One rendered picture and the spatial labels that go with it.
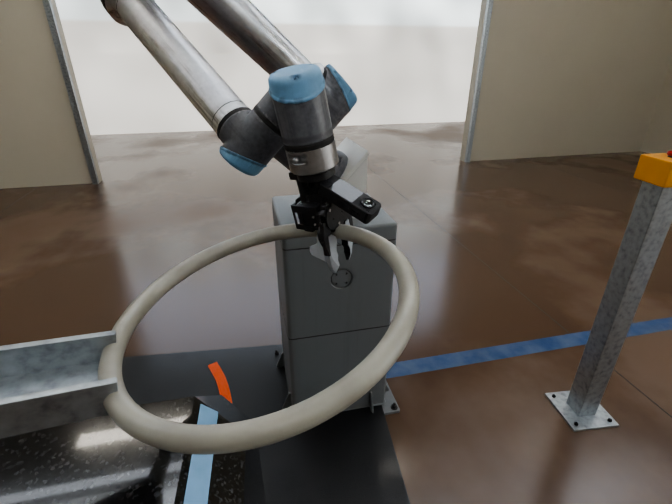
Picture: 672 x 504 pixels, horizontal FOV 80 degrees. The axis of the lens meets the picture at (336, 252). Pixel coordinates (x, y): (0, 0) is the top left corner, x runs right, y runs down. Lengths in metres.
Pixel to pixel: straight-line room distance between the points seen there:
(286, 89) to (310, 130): 0.07
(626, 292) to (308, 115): 1.36
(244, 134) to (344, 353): 1.02
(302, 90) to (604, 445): 1.76
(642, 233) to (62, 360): 1.60
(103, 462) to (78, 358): 0.17
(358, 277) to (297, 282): 0.22
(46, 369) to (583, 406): 1.85
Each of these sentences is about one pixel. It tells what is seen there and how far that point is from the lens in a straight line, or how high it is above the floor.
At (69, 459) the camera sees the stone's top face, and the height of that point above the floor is 0.80.
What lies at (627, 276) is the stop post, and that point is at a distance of 1.72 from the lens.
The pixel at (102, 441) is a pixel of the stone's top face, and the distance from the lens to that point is 0.81.
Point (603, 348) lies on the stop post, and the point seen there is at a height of 0.37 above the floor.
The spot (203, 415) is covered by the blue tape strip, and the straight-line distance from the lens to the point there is 0.80.
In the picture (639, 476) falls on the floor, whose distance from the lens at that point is 1.98.
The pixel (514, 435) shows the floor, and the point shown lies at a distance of 1.90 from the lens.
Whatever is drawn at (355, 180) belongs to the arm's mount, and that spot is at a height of 0.99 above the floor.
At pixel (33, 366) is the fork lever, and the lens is 0.72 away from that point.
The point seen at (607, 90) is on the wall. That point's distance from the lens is 7.38.
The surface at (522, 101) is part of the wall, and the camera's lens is 6.49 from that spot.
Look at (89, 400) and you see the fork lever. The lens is 0.61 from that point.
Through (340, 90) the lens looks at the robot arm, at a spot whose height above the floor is 1.27.
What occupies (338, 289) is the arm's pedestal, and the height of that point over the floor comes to 0.62.
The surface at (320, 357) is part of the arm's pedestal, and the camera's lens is 1.59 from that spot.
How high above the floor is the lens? 1.36
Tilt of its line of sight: 26 degrees down
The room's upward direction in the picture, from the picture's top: straight up
